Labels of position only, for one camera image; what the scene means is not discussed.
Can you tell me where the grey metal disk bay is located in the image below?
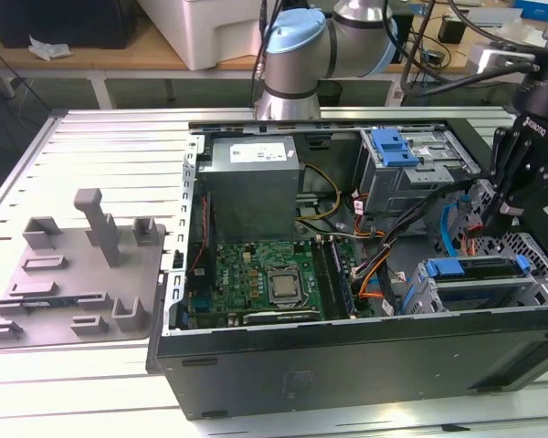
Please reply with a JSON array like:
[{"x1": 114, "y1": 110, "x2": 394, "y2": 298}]
[{"x1": 399, "y1": 254, "x2": 548, "y2": 316}]

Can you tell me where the green motherboard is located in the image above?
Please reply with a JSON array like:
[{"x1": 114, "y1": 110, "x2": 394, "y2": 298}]
[{"x1": 184, "y1": 236, "x2": 375, "y2": 329}]

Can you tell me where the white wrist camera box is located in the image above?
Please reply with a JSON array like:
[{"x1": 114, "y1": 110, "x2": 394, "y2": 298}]
[{"x1": 468, "y1": 43, "x2": 538, "y2": 78}]

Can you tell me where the black RAM slot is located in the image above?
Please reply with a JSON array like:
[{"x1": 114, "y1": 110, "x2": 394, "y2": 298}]
[{"x1": 310, "y1": 239, "x2": 337, "y2": 320}]

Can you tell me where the large black box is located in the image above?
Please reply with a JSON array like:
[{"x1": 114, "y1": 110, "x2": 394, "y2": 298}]
[{"x1": 0, "y1": 0, "x2": 138, "y2": 49}]

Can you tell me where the grey power supply unit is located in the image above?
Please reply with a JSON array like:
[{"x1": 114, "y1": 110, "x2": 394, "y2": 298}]
[{"x1": 195, "y1": 136, "x2": 302, "y2": 243}]

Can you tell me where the yellow black wire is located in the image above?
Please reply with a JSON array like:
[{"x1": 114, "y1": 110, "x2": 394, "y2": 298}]
[{"x1": 296, "y1": 163, "x2": 342, "y2": 229}]

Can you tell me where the grey metal drive cage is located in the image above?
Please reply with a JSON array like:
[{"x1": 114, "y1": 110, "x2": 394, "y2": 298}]
[{"x1": 358, "y1": 129, "x2": 480, "y2": 218}]

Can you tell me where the black graphics card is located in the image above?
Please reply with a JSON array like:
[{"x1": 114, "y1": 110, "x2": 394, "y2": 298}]
[{"x1": 241, "y1": 308, "x2": 323, "y2": 326}]

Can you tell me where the black cable bundle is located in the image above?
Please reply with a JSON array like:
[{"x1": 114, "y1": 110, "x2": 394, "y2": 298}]
[{"x1": 353, "y1": 180, "x2": 476, "y2": 279}]

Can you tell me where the hard disk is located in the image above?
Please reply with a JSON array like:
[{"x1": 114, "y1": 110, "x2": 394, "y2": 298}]
[{"x1": 399, "y1": 254, "x2": 538, "y2": 316}]

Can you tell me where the orange power wire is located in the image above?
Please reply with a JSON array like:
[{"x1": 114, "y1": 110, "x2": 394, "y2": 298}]
[{"x1": 463, "y1": 223, "x2": 486, "y2": 256}]

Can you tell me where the blue data wire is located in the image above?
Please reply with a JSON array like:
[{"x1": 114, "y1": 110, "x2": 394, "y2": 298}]
[{"x1": 439, "y1": 194, "x2": 472, "y2": 257}]

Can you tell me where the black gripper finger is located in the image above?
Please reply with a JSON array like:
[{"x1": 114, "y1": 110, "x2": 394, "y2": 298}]
[
  {"x1": 481, "y1": 126, "x2": 517, "y2": 229},
  {"x1": 497, "y1": 163, "x2": 548, "y2": 232}
]

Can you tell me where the blue cardboard box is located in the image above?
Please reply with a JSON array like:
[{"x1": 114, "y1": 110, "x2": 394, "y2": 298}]
[{"x1": 513, "y1": 0, "x2": 548, "y2": 19}]

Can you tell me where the white plastic box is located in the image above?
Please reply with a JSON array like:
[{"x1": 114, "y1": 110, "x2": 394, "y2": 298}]
[{"x1": 139, "y1": 0, "x2": 269, "y2": 72}]

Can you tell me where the red thin wire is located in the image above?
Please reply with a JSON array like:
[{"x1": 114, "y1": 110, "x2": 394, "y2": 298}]
[{"x1": 195, "y1": 191, "x2": 211, "y2": 275}]

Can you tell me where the silver CPU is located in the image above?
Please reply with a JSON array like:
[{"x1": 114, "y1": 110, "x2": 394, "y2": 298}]
[{"x1": 267, "y1": 271, "x2": 305, "y2": 305}]

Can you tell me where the orange flat wire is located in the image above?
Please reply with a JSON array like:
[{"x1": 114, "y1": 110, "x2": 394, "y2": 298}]
[{"x1": 358, "y1": 262, "x2": 394, "y2": 300}]

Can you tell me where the blue plastic drive latch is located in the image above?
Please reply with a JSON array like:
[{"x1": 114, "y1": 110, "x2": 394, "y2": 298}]
[{"x1": 372, "y1": 130, "x2": 421, "y2": 169}]

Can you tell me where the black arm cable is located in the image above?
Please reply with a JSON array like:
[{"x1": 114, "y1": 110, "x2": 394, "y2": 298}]
[{"x1": 253, "y1": 0, "x2": 284, "y2": 88}]

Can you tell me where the RAM stick with blue label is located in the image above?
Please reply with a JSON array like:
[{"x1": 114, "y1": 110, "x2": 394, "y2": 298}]
[{"x1": 20, "y1": 296, "x2": 79, "y2": 308}]

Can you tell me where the crumpled white paper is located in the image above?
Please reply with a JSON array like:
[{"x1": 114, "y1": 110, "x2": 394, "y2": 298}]
[{"x1": 26, "y1": 36, "x2": 73, "y2": 62}]

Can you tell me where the black PC case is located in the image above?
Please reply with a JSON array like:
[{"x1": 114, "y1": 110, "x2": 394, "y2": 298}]
[{"x1": 144, "y1": 116, "x2": 548, "y2": 422}]

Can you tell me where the grey parts rack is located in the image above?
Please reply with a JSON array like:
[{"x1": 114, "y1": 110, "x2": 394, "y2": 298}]
[{"x1": 0, "y1": 189, "x2": 168, "y2": 351}]

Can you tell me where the grey flat box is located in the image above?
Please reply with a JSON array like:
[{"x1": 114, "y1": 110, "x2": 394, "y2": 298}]
[{"x1": 468, "y1": 6, "x2": 524, "y2": 27}]

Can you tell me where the black speaker box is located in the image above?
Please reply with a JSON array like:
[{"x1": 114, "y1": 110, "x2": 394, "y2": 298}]
[{"x1": 390, "y1": 13, "x2": 415, "y2": 65}]

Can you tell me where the wooden desk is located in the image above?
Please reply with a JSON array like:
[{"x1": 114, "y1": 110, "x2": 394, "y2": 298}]
[{"x1": 0, "y1": 4, "x2": 548, "y2": 109}]

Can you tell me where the small black box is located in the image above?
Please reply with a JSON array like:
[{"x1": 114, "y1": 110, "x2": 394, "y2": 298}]
[{"x1": 437, "y1": 13, "x2": 468, "y2": 46}]

